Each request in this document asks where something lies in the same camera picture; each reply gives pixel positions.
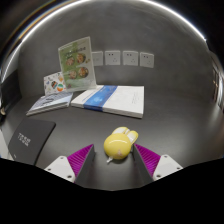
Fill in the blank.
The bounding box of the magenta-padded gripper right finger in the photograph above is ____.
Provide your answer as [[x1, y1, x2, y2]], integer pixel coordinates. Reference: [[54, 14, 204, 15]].
[[132, 143, 184, 187]]

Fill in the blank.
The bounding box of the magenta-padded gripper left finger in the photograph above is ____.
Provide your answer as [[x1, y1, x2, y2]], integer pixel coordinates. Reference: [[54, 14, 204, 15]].
[[44, 143, 97, 185]]

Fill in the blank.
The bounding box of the white book with blue band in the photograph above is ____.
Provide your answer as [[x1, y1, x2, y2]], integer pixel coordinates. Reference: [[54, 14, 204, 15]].
[[70, 84, 146, 119]]

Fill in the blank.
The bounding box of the black mouse pad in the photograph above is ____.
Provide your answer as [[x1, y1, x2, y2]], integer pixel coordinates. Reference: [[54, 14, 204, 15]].
[[7, 118, 57, 166]]

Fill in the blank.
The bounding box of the green acrylic sign stand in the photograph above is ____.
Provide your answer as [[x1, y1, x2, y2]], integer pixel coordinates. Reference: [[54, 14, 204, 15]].
[[57, 36, 98, 93]]

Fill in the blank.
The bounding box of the colourful sticker card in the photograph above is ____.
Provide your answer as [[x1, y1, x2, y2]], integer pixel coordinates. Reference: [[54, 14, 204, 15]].
[[43, 71, 68, 97]]

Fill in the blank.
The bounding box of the grey striped book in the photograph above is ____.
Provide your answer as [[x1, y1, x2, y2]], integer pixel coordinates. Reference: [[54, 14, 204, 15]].
[[25, 91, 74, 117]]

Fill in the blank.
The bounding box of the yellow rabbit-shaped computer mouse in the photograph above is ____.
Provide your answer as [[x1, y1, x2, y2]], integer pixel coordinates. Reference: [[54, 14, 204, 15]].
[[103, 126, 139, 164]]

